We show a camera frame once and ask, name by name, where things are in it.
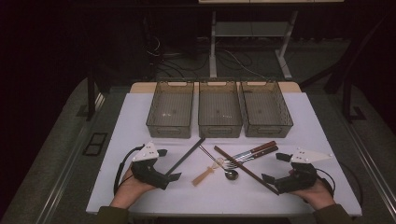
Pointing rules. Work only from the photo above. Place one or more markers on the black metal stand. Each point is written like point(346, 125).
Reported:
point(347, 99)
point(91, 96)

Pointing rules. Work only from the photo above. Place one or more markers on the aluminium floor rail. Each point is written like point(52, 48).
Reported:
point(376, 173)
point(62, 180)

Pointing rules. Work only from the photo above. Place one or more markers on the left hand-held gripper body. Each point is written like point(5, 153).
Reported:
point(149, 174)

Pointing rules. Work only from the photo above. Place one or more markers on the person's left hand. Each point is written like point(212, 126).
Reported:
point(130, 189)

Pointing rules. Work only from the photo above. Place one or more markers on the white table mat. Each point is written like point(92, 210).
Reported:
point(140, 130)

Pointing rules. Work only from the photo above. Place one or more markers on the light wooden spoon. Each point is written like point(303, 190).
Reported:
point(202, 177)

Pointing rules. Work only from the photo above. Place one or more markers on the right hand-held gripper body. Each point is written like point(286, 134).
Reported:
point(299, 180)

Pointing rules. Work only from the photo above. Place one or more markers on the smoky clear plastic bin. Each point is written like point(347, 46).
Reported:
point(219, 109)
point(264, 109)
point(170, 109)

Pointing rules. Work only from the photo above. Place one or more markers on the white background desk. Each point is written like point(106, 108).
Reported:
point(212, 46)

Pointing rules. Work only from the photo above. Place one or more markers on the person's right hand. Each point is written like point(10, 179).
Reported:
point(316, 194)

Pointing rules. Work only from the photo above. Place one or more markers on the metal spoon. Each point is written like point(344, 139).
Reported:
point(232, 174)

